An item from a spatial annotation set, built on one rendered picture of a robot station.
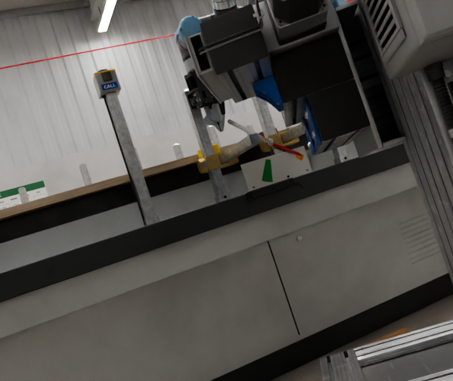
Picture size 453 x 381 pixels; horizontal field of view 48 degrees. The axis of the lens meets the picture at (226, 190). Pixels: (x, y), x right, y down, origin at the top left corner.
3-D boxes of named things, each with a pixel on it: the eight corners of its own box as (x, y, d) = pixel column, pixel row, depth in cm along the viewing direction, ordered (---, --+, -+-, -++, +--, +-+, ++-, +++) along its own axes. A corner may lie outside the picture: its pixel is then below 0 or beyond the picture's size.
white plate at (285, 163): (313, 171, 186) (304, 145, 186) (249, 192, 177) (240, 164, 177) (312, 171, 186) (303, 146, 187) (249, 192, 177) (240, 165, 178)
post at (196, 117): (237, 218, 175) (193, 86, 177) (228, 222, 174) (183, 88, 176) (234, 220, 178) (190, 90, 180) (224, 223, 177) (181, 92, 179)
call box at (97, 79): (122, 90, 167) (115, 67, 168) (100, 94, 165) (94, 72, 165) (119, 97, 174) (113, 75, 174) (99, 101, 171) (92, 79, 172)
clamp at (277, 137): (299, 140, 186) (295, 128, 186) (267, 150, 182) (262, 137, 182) (293, 144, 192) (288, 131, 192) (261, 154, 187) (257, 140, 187)
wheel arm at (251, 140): (262, 144, 150) (258, 130, 150) (252, 147, 148) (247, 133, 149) (218, 171, 190) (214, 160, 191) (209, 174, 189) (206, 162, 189)
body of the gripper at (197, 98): (191, 112, 170) (180, 77, 171) (211, 109, 176) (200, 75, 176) (205, 103, 164) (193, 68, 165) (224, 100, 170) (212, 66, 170)
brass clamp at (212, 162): (240, 161, 177) (235, 147, 177) (204, 171, 172) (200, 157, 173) (234, 165, 183) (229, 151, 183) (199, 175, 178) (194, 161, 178)
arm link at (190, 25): (209, 7, 157) (207, 22, 168) (174, 17, 156) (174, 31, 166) (218, 31, 157) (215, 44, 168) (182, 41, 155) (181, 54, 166)
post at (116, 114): (160, 221, 166) (117, 90, 168) (146, 225, 164) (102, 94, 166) (157, 222, 170) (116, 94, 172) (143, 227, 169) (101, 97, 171)
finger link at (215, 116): (211, 133, 168) (202, 106, 168) (224, 131, 172) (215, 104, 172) (216, 130, 166) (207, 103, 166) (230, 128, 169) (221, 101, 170)
